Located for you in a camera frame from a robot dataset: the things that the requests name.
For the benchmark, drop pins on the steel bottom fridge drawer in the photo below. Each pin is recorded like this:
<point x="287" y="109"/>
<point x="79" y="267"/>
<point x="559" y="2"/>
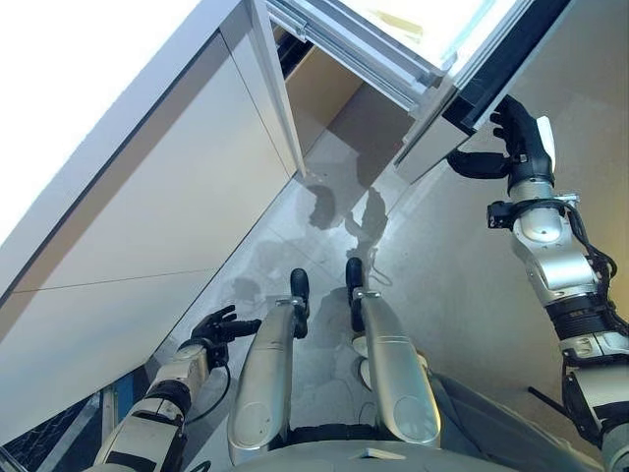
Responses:
<point x="324" y="88"/>

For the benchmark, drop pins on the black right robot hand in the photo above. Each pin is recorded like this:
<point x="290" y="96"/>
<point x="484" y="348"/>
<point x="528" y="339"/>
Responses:
<point x="528" y="152"/>

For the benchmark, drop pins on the grey robot torso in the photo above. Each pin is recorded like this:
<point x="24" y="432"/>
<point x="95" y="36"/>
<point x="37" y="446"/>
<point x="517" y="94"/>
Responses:
<point x="344" y="457"/>

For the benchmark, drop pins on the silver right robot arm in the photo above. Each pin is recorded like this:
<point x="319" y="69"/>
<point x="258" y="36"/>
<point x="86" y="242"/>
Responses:
<point x="555" y="265"/>

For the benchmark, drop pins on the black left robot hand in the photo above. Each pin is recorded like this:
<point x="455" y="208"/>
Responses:
<point x="221" y="327"/>

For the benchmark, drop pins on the white tall side panel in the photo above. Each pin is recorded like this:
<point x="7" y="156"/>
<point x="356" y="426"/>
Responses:
<point x="277" y="74"/>

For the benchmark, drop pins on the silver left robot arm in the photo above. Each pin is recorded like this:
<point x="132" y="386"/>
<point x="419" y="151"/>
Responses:
<point x="147" y="418"/>

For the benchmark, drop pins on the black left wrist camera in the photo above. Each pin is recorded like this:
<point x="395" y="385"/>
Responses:
<point x="218" y="354"/>

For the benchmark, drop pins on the silver right robot leg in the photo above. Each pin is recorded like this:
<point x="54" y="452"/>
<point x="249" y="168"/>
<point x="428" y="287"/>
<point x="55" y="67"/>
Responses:
<point x="393" y="364"/>

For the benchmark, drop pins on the stainless steel fridge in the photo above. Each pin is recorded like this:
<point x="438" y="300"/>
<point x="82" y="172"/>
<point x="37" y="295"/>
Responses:
<point x="368" y="54"/>

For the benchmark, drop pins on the dark blue grid structure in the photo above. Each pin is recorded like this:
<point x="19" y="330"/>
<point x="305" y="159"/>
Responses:
<point x="49" y="437"/>

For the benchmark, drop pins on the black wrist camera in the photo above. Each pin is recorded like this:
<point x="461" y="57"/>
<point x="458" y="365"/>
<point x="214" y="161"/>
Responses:
<point x="218" y="354"/>
<point x="498" y="215"/>

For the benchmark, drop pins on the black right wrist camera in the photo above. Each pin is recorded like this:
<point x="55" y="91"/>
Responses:
<point x="498" y="215"/>

